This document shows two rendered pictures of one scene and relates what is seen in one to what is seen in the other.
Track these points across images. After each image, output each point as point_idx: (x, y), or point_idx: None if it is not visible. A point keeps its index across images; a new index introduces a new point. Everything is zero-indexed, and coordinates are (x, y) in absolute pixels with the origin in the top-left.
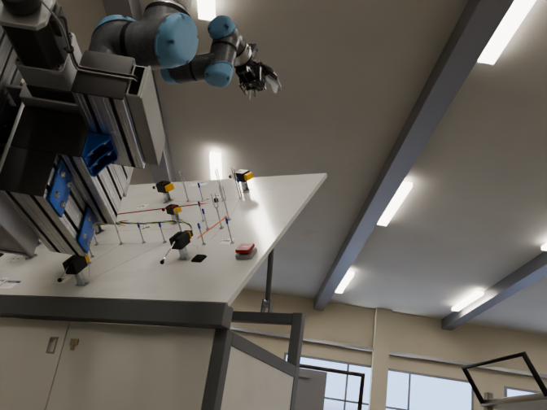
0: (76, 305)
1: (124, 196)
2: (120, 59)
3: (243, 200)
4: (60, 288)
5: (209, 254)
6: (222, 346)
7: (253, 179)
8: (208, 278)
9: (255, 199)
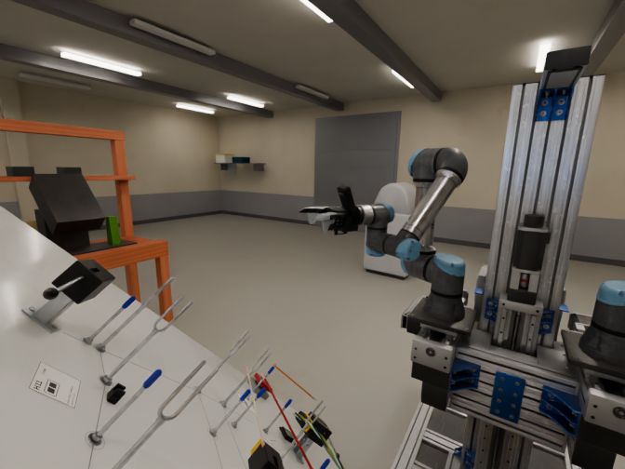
0: None
1: (411, 360)
2: (427, 297)
3: (113, 346)
4: None
5: (273, 424)
6: None
7: None
8: (297, 426)
9: (113, 329)
